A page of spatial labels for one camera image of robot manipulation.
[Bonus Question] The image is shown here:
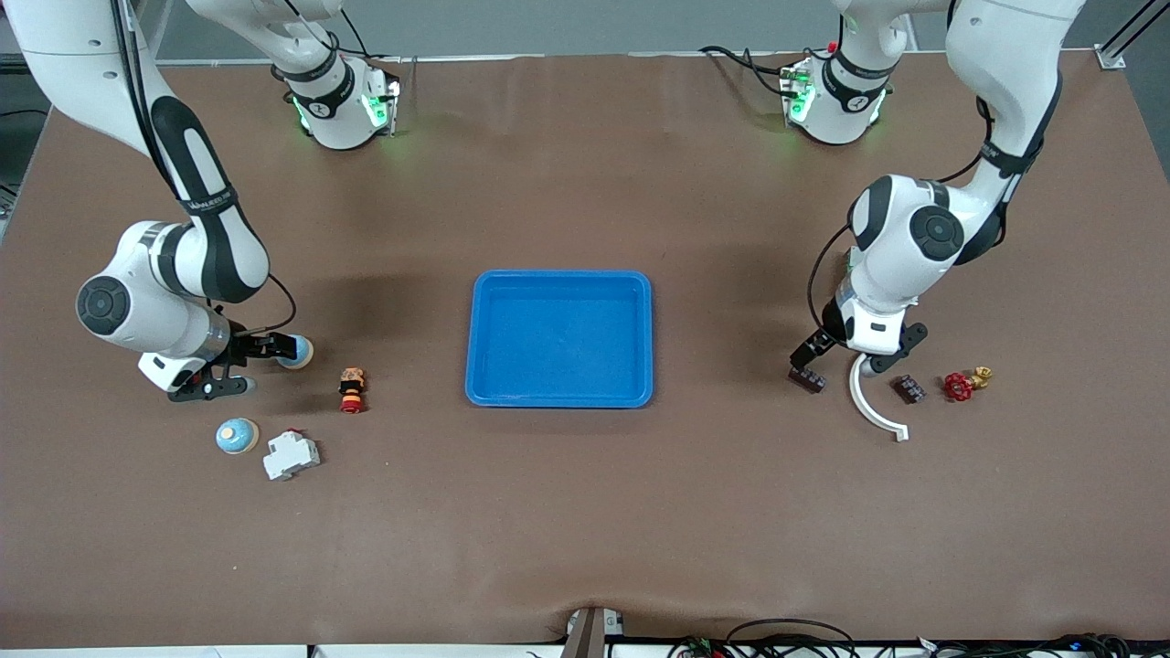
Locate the black cable bundle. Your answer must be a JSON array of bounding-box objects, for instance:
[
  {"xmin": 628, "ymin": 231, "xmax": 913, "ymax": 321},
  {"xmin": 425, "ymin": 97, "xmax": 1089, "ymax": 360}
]
[{"xmin": 665, "ymin": 619, "xmax": 1170, "ymax": 658}]

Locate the brass valve with red handle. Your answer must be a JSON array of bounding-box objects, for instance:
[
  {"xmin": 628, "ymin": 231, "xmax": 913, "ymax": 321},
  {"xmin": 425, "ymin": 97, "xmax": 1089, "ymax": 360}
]
[{"xmin": 943, "ymin": 366, "xmax": 995, "ymax": 403}]

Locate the white circuit breaker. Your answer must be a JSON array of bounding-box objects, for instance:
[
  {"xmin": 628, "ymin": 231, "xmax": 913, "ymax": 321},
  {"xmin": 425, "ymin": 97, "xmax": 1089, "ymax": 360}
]
[{"xmin": 262, "ymin": 429, "xmax": 322, "ymax": 483}]

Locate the blue plastic tray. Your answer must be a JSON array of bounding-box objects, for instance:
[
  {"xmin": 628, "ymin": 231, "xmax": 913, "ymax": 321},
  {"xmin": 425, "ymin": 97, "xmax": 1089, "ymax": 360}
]
[{"xmin": 464, "ymin": 269, "xmax": 654, "ymax": 409}]

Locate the aluminium frame strut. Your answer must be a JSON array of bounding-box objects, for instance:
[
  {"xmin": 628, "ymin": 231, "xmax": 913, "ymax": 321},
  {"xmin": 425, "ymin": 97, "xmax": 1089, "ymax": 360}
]
[{"xmin": 1094, "ymin": 0, "xmax": 1170, "ymax": 70}]

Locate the white curved plastic bracket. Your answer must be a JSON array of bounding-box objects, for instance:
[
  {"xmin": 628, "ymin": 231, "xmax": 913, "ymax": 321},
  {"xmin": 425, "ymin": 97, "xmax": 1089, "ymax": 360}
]
[{"xmin": 848, "ymin": 353, "xmax": 911, "ymax": 443}]

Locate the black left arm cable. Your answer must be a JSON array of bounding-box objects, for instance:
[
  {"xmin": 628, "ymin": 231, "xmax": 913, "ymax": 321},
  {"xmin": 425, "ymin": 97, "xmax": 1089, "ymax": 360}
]
[{"xmin": 806, "ymin": 224, "xmax": 856, "ymax": 346}]

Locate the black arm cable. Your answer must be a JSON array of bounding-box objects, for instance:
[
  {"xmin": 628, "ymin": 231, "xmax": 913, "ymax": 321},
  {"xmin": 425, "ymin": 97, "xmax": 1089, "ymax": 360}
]
[
  {"xmin": 108, "ymin": 0, "xmax": 299, "ymax": 337},
  {"xmin": 806, "ymin": 224, "xmax": 856, "ymax": 346}
]

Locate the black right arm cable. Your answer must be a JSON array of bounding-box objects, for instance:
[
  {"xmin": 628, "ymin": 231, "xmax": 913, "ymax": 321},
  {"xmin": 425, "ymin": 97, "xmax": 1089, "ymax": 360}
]
[{"xmin": 108, "ymin": 0, "xmax": 299, "ymax": 337}]

